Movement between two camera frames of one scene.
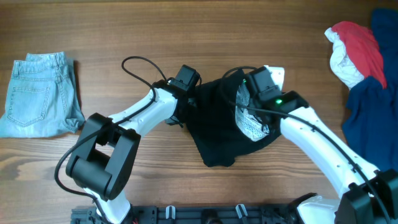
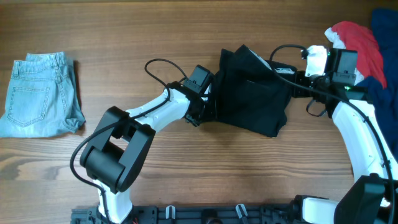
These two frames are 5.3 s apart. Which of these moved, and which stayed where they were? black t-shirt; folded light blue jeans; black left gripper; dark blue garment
Moved: black t-shirt; black left gripper
Stayed: folded light blue jeans; dark blue garment
